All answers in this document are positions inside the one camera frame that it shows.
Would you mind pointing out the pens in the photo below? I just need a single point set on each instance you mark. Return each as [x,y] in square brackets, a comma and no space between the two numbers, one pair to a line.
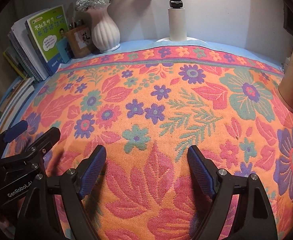
[75,24]

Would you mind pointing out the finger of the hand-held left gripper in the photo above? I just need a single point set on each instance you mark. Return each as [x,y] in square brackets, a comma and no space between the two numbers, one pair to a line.
[46,138]
[15,130]

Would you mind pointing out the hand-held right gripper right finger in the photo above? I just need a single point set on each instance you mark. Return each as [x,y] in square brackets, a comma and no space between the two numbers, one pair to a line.
[202,172]

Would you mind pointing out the black monitor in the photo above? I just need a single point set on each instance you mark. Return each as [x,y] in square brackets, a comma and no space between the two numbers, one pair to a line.
[289,21]

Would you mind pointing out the stack of flat books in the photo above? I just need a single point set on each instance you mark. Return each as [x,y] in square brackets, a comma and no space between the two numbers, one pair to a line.
[11,102]

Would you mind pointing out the white ribbed vase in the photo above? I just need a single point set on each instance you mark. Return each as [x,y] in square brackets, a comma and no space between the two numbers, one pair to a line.
[105,32]

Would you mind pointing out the floral woven cloth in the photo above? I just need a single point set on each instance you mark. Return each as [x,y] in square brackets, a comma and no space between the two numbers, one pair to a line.
[161,105]

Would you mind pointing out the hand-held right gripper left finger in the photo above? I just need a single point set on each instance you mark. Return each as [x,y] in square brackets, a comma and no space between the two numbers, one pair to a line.
[90,172]

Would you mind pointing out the yellow edged book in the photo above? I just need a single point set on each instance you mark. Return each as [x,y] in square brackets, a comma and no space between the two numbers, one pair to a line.
[14,65]

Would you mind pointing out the small blue book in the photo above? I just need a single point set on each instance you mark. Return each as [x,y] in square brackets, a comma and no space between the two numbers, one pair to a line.
[65,51]

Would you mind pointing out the white desk lamp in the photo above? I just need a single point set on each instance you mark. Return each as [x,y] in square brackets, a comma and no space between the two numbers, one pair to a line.
[177,22]

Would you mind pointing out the green cover book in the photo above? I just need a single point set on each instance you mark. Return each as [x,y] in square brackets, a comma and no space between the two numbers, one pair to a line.
[49,37]

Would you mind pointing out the brown pen holder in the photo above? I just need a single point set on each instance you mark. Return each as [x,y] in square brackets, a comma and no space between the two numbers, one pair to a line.
[80,42]

